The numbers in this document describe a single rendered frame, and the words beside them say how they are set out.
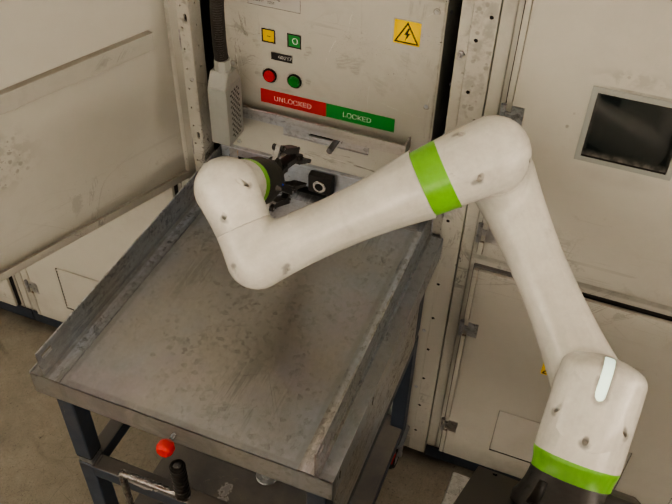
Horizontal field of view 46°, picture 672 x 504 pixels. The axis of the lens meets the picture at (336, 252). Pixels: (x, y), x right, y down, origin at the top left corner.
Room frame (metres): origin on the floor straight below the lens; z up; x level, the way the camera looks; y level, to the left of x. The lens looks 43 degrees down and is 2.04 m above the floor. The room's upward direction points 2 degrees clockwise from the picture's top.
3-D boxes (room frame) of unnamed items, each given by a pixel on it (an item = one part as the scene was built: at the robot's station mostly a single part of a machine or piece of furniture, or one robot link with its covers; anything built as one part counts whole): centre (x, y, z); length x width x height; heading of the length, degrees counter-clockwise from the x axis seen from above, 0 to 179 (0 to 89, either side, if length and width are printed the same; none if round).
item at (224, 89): (1.51, 0.25, 1.09); 0.08 x 0.05 x 0.17; 160
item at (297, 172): (1.52, 0.03, 0.89); 0.54 x 0.05 x 0.06; 70
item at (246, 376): (1.14, 0.16, 0.82); 0.68 x 0.62 x 0.06; 160
